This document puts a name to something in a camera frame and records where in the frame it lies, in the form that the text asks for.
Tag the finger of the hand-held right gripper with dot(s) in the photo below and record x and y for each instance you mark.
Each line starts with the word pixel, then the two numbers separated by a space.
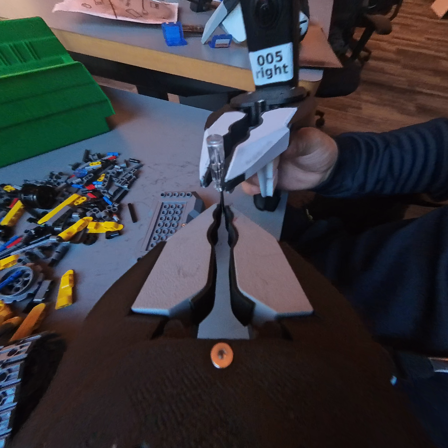
pixel 266 147
pixel 218 122

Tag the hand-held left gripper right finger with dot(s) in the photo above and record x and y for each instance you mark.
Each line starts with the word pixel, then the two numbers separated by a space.
pixel 266 273

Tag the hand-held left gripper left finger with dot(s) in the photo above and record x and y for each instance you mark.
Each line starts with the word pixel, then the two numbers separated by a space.
pixel 178 273

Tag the grey studded battery box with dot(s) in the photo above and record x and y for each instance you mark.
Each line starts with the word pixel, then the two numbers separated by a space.
pixel 168 220

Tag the person's right forearm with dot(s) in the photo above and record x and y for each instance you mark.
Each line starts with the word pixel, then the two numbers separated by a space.
pixel 385 157

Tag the person's right hand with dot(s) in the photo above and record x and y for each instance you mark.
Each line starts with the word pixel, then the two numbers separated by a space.
pixel 308 157

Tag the small blue block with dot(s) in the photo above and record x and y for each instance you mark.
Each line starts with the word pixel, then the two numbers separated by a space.
pixel 219 41

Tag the white wedge-shaped object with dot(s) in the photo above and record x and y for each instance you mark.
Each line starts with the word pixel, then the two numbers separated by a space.
pixel 213 28

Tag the brown cardboard sheet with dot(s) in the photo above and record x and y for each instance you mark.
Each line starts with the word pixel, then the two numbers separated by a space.
pixel 322 49

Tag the black axle rod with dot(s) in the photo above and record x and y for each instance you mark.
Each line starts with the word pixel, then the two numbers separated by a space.
pixel 132 212

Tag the black office chair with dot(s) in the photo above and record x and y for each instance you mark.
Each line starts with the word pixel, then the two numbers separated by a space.
pixel 350 35

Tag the blue box-shaped brick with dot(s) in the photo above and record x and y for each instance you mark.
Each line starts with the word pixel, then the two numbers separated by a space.
pixel 173 33

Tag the short yellow curved piece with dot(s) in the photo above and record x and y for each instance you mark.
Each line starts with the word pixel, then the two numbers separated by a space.
pixel 65 288

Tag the pile of small brick pieces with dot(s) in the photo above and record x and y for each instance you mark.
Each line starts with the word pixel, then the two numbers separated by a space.
pixel 70 229

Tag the printed paper sheet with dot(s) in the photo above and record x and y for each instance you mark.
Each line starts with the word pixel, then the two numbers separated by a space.
pixel 140 12

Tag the wood-edged grey table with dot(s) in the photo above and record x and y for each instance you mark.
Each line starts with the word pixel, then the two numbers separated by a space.
pixel 105 35

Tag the long yellow panel piece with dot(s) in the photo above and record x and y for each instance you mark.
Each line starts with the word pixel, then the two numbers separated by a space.
pixel 29 320

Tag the black ribbed tyre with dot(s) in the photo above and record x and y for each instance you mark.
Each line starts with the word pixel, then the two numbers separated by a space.
pixel 38 194

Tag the grey sprocket wheel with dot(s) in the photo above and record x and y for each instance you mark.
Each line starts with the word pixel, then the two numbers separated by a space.
pixel 17 281

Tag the green plastic bin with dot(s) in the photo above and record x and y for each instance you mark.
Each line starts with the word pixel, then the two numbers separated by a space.
pixel 45 101

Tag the yellow long beam frame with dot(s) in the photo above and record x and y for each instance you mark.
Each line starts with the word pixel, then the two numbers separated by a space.
pixel 7 313

